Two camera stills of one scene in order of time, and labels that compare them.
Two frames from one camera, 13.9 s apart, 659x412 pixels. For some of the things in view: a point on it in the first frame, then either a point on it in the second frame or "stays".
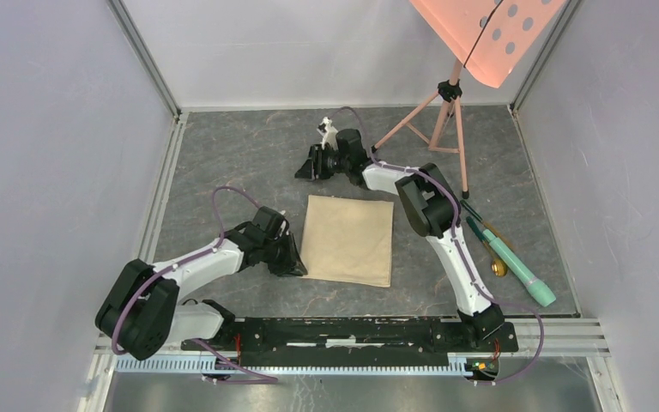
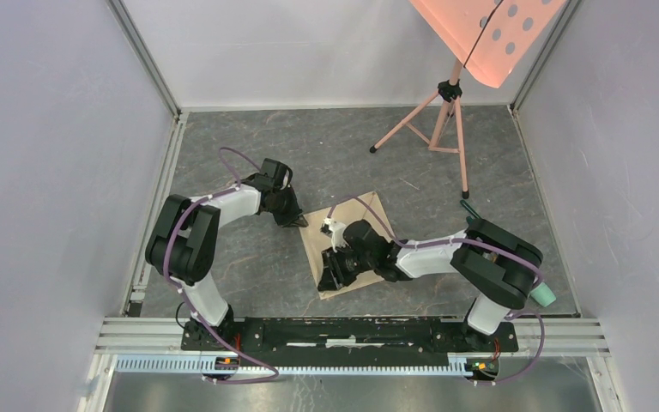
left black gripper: [292, 265] → [293, 218]
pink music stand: [489, 36] stays
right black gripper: [313, 167] → [333, 275]
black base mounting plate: [352, 342] stays
